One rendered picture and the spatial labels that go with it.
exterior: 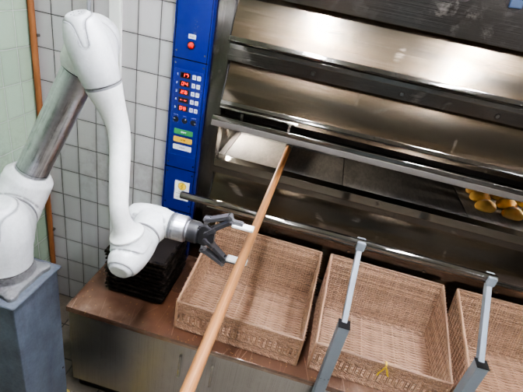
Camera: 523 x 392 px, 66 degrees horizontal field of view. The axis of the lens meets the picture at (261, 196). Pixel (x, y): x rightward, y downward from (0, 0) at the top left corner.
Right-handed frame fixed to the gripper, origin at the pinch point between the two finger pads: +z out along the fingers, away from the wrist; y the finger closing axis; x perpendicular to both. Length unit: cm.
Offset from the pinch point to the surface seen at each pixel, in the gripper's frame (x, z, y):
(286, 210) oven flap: -61, 8, 18
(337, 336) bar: -1.2, 38.0, 28.5
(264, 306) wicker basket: -39, 9, 60
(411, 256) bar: -24, 58, 2
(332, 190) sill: -61, 26, 2
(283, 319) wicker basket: -34, 20, 60
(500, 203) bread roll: -86, 108, -2
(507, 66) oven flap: -62, 74, -64
